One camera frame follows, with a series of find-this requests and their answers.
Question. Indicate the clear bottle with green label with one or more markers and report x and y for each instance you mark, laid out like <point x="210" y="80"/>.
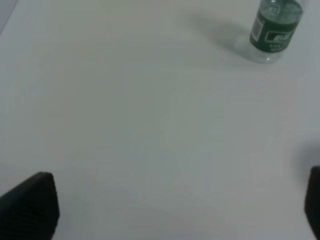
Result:
<point x="274" y="26"/>

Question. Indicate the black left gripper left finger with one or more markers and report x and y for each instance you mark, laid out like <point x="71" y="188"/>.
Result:
<point x="30" y="211"/>

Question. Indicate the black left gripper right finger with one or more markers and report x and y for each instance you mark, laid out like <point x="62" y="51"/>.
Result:
<point x="312" y="201"/>

